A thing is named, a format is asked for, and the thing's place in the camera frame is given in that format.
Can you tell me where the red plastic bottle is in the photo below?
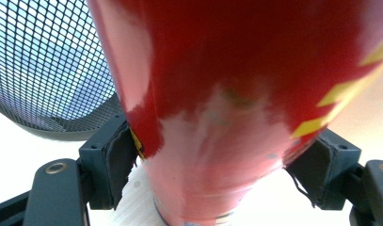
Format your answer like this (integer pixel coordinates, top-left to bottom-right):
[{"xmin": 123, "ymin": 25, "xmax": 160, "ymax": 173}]
[{"xmin": 86, "ymin": 0, "xmax": 383, "ymax": 226}]

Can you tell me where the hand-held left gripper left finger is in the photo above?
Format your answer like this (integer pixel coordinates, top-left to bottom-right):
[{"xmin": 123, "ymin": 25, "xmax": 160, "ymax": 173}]
[{"xmin": 78, "ymin": 113, "xmax": 140, "ymax": 211}]

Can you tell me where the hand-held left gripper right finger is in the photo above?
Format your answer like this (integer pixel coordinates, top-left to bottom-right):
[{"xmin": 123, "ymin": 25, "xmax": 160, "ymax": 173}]
[{"xmin": 284, "ymin": 127, "xmax": 362, "ymax": 211}]

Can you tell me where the black metal mesh basket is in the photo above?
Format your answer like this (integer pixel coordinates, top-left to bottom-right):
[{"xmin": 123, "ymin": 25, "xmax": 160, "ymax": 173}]
[{"xmin": 0, "ymin": 0, "xmax": 128, "ymax": 141}]

